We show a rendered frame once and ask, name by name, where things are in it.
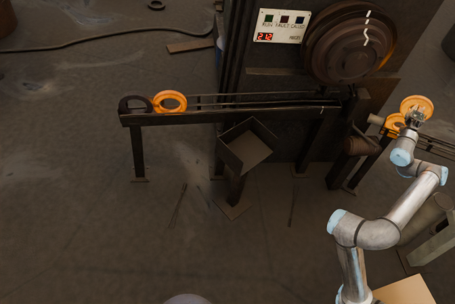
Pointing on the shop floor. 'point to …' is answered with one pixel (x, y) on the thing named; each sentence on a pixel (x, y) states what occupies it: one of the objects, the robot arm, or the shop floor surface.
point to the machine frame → (246, 80)
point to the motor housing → (351, 158)
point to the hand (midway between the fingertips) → (418, 106)
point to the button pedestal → (428, 249)
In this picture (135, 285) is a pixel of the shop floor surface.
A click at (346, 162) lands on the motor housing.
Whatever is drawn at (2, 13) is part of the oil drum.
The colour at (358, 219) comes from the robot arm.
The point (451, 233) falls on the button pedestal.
